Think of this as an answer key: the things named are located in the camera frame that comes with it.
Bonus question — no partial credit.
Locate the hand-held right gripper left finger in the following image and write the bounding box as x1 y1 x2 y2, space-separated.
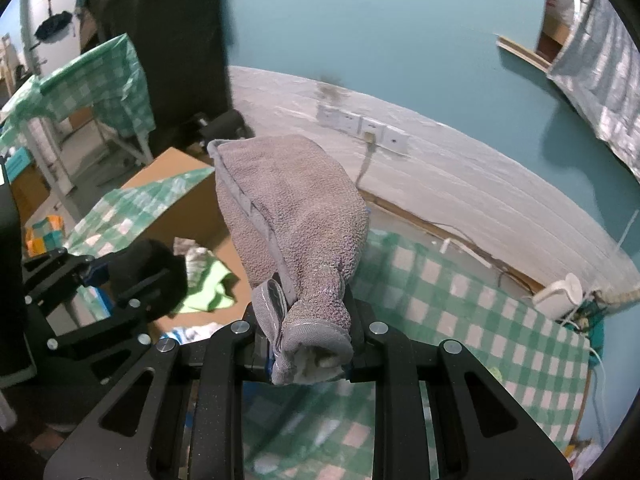
42 305 275 480

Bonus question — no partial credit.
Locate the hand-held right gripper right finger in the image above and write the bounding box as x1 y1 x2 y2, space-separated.
344 292 573 480

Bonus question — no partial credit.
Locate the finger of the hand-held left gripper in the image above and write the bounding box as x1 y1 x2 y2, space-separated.
22 247 108 318
47 269 177 358

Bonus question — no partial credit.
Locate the black cloth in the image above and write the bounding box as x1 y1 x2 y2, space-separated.
110 239 189 318

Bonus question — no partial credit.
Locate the white plastic bag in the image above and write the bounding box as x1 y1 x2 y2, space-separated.
170 324 226 343

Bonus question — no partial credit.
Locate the light green cloth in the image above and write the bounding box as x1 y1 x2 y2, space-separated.
175 257 237 313

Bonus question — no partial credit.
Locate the blue-rimmed cardboard box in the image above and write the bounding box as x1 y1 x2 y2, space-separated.
95 170 251 346

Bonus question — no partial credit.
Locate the grey towel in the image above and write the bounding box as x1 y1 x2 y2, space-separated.
207 135 371 387

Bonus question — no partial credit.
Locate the orange and teal package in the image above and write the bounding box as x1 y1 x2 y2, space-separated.
24 215 67 258

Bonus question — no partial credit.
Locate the green checked tablecloth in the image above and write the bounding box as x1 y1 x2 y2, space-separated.
65 167 598 480

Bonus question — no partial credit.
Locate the plain brown cardboard box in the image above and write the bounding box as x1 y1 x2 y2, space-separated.
120 146 216 191

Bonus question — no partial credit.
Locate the black cylinder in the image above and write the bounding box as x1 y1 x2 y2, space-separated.
192 109 246 143

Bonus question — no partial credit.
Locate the green checked side cloth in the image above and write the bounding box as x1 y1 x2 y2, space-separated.
0 34 153 153

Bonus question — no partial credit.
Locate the white kettle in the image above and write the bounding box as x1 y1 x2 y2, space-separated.
531 273 583 320

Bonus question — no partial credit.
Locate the dark folded umbrella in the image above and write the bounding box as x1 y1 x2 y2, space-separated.
34 9 74 42

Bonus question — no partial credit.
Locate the black curtain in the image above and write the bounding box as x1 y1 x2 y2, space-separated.
92 0 241 156

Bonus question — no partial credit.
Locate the wooden strip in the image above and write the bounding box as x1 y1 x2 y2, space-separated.
495 34 551 73

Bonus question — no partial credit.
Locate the silver tarp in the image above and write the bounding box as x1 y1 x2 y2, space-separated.
547 0 640 181

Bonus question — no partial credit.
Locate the white metal table frame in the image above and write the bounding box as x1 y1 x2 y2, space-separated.
20 110 153 211

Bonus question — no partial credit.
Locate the grey plug with cable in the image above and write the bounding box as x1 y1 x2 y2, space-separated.
356 131 377 188

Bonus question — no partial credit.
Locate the white wall socket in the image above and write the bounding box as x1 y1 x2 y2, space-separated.
316 101 342 128
382 126 411 156
360 117 386 147
337 110 362 136

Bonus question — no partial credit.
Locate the white hanging cord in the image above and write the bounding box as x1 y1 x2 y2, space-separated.
617 207 640 251

